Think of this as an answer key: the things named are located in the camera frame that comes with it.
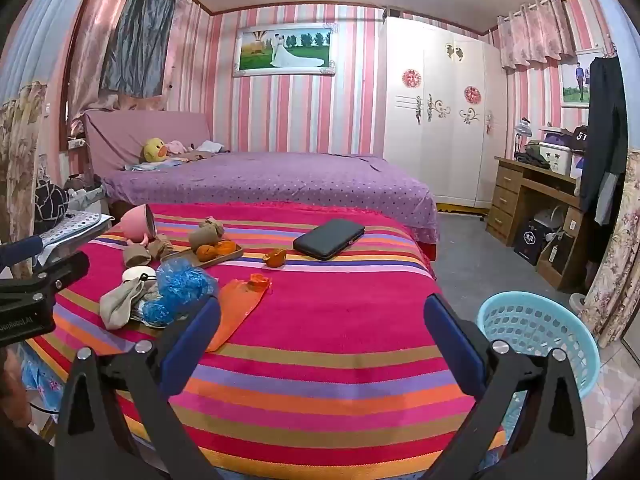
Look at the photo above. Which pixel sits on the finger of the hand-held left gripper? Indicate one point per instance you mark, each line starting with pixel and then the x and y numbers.
pixel 55 272
pixel 20 252

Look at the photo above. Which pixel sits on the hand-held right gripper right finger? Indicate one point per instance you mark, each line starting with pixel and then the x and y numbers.
pixel 450 340

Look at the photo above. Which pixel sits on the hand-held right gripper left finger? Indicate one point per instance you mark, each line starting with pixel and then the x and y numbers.
pixel 195 340

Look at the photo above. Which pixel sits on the round white lid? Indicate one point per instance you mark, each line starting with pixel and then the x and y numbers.
pixel 136 275

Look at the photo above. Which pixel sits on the small orange peel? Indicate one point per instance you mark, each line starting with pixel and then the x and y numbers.
pixel 259 281

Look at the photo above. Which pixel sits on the light blue plastic basket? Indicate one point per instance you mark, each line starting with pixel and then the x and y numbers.
pixel 540 325

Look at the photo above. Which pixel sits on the person's left forearm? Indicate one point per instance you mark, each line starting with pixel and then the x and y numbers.
pixel 10 390

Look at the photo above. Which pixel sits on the white dotted board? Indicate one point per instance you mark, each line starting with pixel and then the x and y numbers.
pixel 75 225

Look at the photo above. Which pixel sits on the black patterned bag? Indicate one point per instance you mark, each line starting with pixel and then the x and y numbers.
pixel 50 205

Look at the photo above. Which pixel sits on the grey sock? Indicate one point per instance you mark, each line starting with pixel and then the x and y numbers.
pixel 120 305

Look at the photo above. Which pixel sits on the orange fruit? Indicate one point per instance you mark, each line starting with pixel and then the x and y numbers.
pixel 226 247
pixel 206 253

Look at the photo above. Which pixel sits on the wooden tray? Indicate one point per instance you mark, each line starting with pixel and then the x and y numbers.
pixel 227 255

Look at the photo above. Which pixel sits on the brown sock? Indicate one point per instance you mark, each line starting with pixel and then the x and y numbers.
pixel 205 232
pixel 145 254

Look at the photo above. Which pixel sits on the pink cup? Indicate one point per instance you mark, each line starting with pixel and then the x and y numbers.
pixel 134 225

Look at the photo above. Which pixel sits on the red bed skirt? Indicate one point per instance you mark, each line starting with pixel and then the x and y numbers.
pixel 429 250

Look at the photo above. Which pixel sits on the beige floral curtain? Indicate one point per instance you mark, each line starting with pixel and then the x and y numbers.
pixel 617 270
pixel 20 160

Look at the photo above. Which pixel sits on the striped blanket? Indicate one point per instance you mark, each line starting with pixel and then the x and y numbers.
pixel 325 335

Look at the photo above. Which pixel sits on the black cardboard box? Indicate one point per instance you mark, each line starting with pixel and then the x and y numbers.
pixel 530 242

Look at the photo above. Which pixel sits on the pink covered headboard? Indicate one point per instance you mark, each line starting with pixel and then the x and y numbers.
pixel 125 135

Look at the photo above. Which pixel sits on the white round appliance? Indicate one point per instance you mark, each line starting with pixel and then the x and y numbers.
pixel 550 220

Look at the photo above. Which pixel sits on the wooden desk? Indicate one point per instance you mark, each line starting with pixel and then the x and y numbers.
pixel 510 195

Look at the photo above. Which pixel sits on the yellow duck plush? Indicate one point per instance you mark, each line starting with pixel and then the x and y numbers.
pixel 154 150

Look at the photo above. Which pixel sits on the black case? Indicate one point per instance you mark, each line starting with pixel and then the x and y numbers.
pixel 327 240

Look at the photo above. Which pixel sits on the pink cloth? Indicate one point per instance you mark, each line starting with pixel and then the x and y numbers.
pixel 176 147

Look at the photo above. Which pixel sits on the purple dotted blanket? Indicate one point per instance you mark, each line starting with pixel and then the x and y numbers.
pixel 280 180

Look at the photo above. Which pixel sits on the white cloth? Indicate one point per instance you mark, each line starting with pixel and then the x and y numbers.
pixel 210 146

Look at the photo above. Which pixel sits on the dark green bag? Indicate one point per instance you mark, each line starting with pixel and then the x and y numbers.
pixel 532 156

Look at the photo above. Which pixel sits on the pink window curtain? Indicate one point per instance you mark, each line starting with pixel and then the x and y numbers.
pixel 90 60

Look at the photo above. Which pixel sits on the white wardrobe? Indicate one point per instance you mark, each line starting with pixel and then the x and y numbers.
pixel 440 135

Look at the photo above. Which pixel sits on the white storage box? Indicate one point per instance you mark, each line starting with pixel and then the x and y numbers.
pixel 557 157

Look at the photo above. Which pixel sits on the desk lamp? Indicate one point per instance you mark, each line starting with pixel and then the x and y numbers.
pixel 522 132

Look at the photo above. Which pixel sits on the purple cloth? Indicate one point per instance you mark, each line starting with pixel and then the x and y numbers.
pixel 557 136

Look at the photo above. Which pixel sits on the black cap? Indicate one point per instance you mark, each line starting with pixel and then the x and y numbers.
pixel 580 137

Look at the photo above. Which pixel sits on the red round paper decoration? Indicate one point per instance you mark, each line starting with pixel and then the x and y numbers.
pixel 411 78
pixel 472 94

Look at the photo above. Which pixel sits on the grey window curtain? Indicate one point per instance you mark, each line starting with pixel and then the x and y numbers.
pixel 140 35

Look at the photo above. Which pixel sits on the hanging dark clothes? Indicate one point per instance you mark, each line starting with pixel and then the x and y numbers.
pixel 605 130

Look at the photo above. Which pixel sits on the framed wedding picture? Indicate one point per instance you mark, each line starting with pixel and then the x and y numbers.
pixel 285 50

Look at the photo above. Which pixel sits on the pink floral valance curtain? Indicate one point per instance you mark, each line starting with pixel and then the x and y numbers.
pixel 537 30

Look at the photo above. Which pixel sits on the framed wall poster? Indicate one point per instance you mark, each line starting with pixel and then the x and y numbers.
pixel 572 82

